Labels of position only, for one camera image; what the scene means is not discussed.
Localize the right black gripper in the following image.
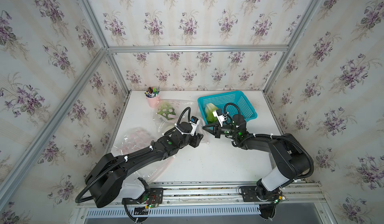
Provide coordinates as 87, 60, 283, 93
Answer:
203, 121, 240, 140

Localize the chinese cabbage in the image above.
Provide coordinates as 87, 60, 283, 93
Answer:
156, 102, 176, 121
205, 103, 222, 124

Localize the teal plastic basket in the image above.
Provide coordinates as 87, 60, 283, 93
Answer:
197, 90, 259, 126

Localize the zip-top bag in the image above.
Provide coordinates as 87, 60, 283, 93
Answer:
158, 115, 210, 145
111, 127, 176, 184
153, 99, 198, 134

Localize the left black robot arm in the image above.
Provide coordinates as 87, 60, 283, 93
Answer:
75, 107, 204, 208

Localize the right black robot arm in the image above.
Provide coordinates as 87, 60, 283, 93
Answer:
203, 103, 315, 202

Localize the pink pen cup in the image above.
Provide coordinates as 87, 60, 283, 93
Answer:
147, 94, 161, 108

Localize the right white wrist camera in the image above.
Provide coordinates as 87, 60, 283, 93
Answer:
213, 109, 229, 127

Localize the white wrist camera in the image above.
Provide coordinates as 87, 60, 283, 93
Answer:
189, 116, 200, 136
213, 109, 229, 127

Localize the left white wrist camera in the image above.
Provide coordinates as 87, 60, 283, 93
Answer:
189, 116, 200, 136

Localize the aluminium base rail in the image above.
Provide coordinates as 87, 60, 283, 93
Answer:
149, 181, 326, 206

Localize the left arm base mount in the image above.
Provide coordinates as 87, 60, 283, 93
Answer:
122, 178, 164, 209

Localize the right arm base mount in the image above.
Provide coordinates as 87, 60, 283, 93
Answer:
238, 185, 282, 202

